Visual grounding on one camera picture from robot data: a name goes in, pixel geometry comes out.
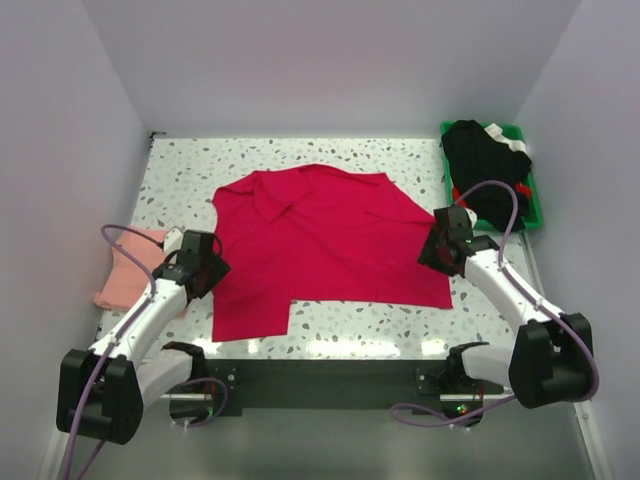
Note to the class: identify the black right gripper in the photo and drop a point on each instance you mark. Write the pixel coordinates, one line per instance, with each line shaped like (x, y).
(427, 258)

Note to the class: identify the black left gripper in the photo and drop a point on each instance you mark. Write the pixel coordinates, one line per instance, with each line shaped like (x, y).
(219, 270)

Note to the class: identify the magenta red t shirt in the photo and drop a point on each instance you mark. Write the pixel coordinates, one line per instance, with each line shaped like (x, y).
(317, 233)

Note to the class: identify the white garment in bin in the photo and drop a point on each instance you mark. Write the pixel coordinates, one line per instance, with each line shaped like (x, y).
(497, 134)

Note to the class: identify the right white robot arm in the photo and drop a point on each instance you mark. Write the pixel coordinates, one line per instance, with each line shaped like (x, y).
(551, 359)

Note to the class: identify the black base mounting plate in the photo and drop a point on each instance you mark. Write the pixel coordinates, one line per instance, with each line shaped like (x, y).
(327, 385)

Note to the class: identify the green plastic bin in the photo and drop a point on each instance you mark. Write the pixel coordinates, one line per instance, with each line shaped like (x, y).
(529, 214)

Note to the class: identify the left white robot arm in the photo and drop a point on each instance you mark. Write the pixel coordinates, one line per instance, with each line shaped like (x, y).
(104, 390)

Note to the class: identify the black t shirt in bin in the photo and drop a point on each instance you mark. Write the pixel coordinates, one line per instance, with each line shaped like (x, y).
(475, 157)

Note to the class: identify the folded peach t shirt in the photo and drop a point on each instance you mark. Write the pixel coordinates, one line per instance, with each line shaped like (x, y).
(126, 281)

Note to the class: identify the red garment in bin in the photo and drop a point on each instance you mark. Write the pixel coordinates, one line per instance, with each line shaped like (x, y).
(519, 189)

